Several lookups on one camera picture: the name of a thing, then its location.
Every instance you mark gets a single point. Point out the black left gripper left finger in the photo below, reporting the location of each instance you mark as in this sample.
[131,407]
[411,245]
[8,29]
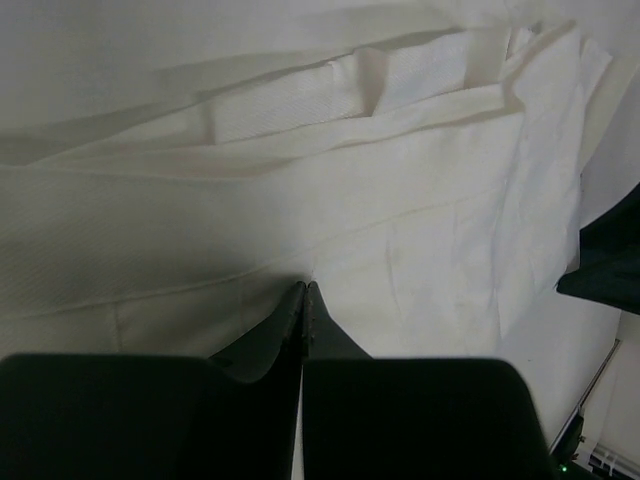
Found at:
[228,416]

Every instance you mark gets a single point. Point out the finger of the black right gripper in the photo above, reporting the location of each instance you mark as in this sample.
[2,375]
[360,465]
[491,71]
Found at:
[609,259]

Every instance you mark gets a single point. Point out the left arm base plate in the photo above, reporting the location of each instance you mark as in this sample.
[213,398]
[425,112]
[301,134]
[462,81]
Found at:
[602,435]

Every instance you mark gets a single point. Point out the white pleated skirt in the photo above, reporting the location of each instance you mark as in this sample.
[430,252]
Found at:
[168,168]

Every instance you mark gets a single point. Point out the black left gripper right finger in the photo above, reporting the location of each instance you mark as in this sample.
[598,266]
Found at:
[420,418]

